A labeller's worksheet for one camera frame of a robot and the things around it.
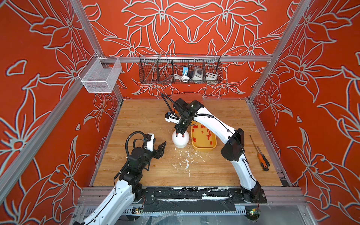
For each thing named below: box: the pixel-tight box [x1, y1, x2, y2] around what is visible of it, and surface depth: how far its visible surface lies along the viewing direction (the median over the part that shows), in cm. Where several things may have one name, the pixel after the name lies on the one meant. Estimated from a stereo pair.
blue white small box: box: [182, 66, 189, 76], surface depth 85 cm
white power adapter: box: [189, 67, 204, 81], surface depth 93 cm
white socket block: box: [205, 72, 218, 81], surface depth 96 cm
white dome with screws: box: [171, 130, 190, 149], surface depth 88 cm
